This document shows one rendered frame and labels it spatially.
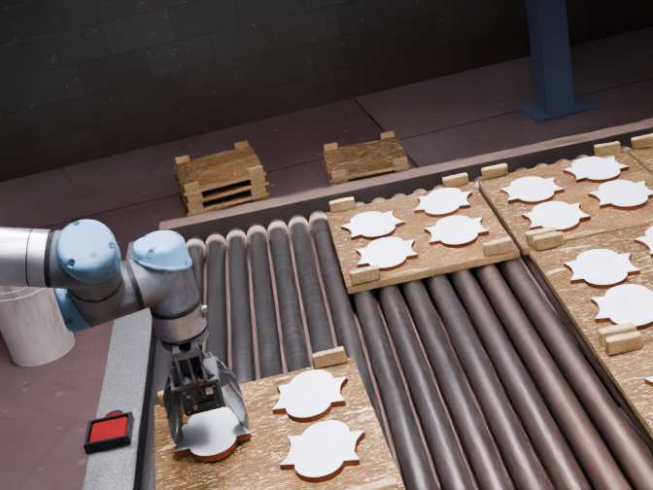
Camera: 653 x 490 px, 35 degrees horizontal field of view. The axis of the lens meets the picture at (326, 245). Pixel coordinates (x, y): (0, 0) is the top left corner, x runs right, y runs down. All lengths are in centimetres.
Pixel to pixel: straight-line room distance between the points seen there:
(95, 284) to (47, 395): 264
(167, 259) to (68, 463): 215
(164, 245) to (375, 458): 44
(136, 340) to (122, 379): 15
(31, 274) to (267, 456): 48
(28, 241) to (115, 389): 64
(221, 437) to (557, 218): 90
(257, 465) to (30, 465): 208
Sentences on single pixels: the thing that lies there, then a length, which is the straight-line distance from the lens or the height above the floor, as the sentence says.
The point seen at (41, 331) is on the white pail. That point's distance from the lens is 415.
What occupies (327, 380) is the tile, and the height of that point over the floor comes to 95.
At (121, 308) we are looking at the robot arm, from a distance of 147.
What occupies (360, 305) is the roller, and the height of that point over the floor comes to 92.
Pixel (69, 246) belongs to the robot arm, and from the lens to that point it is 133.
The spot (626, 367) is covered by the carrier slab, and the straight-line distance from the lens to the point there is 169.
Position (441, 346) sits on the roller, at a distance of 183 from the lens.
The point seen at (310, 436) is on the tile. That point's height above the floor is 95.
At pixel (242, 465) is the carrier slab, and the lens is 161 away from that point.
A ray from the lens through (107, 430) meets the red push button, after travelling 181.
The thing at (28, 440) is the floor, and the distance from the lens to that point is 375.
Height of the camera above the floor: 184
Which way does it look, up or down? 24 degrees down
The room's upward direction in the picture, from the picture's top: 11 degrees counter-clockwise
